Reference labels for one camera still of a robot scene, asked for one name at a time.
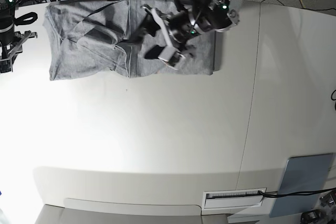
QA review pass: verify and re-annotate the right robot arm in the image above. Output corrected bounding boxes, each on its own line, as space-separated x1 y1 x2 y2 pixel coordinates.
1 0 38 61

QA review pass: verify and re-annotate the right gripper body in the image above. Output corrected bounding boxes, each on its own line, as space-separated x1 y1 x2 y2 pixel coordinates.
1 30 37 60

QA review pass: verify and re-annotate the black cable on table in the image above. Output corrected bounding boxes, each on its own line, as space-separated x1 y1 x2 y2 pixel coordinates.
258 188 336 199

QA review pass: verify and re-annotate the grey T-shirt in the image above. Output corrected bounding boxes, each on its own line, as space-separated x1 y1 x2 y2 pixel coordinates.
43 0 217 81

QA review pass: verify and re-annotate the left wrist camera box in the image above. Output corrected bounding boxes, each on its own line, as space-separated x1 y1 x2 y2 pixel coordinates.
158 46 187 70

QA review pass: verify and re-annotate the black device bottom right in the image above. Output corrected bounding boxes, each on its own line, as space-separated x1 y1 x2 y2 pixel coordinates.
300 210 322 224

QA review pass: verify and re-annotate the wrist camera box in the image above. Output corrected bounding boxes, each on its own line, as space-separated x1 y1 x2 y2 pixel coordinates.
158 46 187 70
0 59 13 73

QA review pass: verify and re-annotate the blue-grey flat panel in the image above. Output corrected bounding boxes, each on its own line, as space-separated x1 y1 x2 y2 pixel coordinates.
269 153 334 218

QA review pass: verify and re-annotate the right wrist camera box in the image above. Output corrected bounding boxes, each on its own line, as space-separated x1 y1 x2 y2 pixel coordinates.
0 59 13 73

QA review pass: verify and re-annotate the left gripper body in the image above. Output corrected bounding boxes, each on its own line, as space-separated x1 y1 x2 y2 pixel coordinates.
142 5 198 58

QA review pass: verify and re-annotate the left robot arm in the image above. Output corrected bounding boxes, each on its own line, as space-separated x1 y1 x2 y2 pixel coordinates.
126 0 243 67

